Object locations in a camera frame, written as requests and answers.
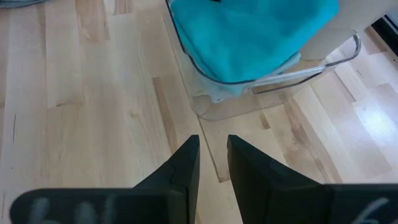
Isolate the teal microfiber towel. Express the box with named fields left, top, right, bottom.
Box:
left=170, top=0, right=340, bottom=84

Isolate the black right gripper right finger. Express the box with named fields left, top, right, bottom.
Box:
left=226, top=134, right=398, bottom=224

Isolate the clear plastic bin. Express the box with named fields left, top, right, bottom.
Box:
left=164, top=0, right=362, bottom=121

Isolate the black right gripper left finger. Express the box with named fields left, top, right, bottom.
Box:
left=9, top=134, right=200, bottom=224

